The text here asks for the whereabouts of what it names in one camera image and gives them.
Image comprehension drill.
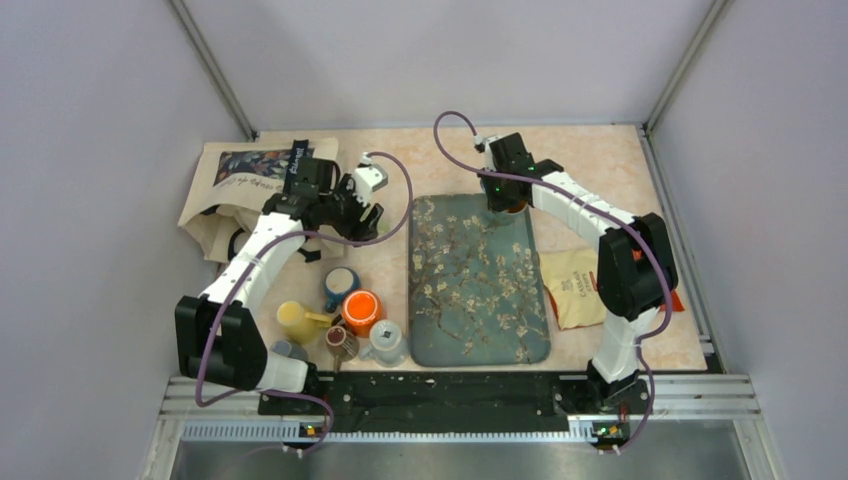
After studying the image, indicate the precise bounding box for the floral blue serving tray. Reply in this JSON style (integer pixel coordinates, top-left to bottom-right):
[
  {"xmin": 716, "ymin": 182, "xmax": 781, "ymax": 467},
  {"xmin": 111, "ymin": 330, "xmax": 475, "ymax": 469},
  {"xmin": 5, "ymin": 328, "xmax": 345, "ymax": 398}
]
[{"xmin": 408, "ymin": 194, "xmax": 552, "ymax": 368}]

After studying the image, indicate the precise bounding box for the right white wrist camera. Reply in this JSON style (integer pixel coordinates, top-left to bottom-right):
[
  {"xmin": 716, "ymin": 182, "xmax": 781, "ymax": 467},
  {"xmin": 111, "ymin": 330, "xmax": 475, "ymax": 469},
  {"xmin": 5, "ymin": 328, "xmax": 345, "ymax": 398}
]
[{"xmin": 473, "ymin": 134, "xmax": 502, "ymax": 171}]

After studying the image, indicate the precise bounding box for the dark blue mug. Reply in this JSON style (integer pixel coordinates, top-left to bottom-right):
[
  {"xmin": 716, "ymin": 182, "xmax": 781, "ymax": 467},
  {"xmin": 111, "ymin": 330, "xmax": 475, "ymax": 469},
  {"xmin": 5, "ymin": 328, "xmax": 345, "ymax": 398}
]
[{"xmin": 323, "ymin": 267, "xmax": 361, "ymax": 313}]

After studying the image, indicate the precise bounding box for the orange mug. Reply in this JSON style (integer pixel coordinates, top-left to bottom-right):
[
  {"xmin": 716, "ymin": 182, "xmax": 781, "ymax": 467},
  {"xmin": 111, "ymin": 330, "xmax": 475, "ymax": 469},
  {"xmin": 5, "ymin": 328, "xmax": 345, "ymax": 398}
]
[{"xmin": 341, "ymin": 289, "xmax": 385, "ymax": 338}]

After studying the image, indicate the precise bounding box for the orange cream snack bag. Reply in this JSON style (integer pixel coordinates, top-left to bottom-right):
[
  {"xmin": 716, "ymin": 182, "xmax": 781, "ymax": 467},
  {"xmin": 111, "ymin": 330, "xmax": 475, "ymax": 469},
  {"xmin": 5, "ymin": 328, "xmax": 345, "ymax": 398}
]
[{"xmin": 539, "ymin": 248, "xmax": 687, "ymax": 331}]

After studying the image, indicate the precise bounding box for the purple cable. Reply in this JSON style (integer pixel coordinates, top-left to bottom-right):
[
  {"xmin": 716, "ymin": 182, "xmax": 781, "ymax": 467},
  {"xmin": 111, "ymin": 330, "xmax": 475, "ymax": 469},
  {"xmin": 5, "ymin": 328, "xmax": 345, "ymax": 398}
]
[
  {"xmin": 433, "ymin": 110, "xmax": 674, "ymax": 455},
  {"xmin": 194, "ymin": 151, "xmax": 415, "ymax": 458}
]

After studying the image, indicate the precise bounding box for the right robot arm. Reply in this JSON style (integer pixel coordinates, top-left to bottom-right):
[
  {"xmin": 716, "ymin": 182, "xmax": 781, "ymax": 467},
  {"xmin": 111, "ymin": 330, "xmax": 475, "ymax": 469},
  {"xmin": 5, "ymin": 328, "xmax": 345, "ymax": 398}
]
[{"xmin": 474, "ymin": 133, "xmax": 678, "ymax": 412}]

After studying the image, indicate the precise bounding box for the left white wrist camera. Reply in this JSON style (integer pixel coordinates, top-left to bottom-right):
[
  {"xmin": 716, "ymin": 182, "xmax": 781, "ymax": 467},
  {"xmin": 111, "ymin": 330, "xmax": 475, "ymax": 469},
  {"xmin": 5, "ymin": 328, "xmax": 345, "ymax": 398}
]
[{"xmin": 351, "ymin": 163, "xmax": 389, "ymax": 206}]

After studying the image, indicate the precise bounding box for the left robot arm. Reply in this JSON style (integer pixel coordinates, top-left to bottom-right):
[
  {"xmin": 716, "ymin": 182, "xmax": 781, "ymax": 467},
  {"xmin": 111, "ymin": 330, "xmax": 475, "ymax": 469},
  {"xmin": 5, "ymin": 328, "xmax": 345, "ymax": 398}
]
[{"xmin": 175, "ymin": 158, "xmax": 389, "ymax": 414}]

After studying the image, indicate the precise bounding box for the light blue mug yellow inside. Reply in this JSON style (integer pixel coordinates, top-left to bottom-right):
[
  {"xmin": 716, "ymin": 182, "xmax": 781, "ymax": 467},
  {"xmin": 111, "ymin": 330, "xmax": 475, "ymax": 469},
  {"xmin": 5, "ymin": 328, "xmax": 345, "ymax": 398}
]
[{"xmin": 502, "ymin": 201, "xmax": 528, "ymax": 215}]

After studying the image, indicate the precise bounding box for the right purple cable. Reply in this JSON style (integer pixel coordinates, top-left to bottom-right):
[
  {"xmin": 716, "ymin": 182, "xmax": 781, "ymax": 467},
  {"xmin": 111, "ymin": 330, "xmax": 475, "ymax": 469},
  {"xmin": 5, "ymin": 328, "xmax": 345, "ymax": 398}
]
[{"xmin": 433, "ymin": 110, "xmax": 674, "ymax": 455}]

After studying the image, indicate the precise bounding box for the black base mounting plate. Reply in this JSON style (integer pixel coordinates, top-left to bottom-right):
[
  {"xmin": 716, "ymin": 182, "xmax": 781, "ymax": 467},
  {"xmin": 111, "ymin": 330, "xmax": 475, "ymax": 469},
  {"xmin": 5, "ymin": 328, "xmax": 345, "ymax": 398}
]
[{"xmin": 258, "ymin": 371, "xmax": 654, "ymax": 444}]

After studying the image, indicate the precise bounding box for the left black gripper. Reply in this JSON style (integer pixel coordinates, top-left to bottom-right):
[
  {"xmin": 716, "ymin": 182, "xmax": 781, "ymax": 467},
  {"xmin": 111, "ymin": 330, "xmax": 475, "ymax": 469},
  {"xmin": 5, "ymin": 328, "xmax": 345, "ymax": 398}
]
[{"xmin": 319, "ymin": 173, "xmax": 383, "ymax": 246}]

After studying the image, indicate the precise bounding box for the brown striped mug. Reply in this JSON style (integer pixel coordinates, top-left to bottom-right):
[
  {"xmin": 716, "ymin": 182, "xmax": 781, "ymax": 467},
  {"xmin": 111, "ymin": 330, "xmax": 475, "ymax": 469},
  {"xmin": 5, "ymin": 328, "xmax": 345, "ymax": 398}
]
[{"xmin": 325, "ymin": 325, "xmax": 360, "ymax": 372}]

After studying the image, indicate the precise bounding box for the beige canvas tote bag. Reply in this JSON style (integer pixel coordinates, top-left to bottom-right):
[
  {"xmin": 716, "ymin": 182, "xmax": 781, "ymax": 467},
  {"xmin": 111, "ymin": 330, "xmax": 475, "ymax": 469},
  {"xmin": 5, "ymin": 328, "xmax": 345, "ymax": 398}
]
[{"xmin": 178, "ymin": 137, "xmax": 338, "ymax": 264}]

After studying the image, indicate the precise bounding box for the light green mug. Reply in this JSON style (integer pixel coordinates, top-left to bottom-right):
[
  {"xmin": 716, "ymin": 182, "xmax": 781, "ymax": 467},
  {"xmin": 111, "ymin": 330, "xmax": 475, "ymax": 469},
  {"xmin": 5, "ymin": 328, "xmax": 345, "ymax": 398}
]
[{"xmin": 375, "ymin": 215, "xmax": 393, "ymax": 242}]

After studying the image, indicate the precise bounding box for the pale grey mug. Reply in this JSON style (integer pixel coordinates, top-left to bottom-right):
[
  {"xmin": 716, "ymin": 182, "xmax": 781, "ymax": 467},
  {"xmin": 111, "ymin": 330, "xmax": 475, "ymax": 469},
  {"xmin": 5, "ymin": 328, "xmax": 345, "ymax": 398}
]
[{"xmin": 358, "ymin": 320, "xmax": 409, "ymax": 368}]

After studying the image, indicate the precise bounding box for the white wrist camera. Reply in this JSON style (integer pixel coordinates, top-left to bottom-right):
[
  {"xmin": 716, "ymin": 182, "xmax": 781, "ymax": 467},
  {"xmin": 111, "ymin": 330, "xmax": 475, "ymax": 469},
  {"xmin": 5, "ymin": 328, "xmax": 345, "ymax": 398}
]
[
  {"xmin": 351, "ymin": 163, "xmax": 389, "ymax": 206},
  {"xmin": 473, "ymin": 134, "xmax": 502, "ymax": 171}
]

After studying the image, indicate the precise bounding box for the aluminium frame rail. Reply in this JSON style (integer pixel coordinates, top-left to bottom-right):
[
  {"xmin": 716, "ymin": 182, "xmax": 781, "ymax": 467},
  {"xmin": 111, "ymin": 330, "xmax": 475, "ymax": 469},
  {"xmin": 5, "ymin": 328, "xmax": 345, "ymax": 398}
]
[{"xmin": 142, "ymin": 371, "xmax": 784, "ymax": 479}]

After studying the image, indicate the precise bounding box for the small grey cup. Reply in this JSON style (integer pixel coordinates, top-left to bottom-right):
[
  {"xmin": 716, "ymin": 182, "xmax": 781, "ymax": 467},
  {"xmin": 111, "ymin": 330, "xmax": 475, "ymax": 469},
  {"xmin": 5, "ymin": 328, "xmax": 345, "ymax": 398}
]
[{"xmin": 271, "ymin": 340, "xmax": 309, "ymax": 363}]

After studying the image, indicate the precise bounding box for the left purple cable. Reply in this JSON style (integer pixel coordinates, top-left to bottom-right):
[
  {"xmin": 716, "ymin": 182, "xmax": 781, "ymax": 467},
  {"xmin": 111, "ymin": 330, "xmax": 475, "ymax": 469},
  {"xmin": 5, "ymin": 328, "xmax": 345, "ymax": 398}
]
[{"xmin": 194, "ymin": 151, "xmax": 415, "ymax": 458}]

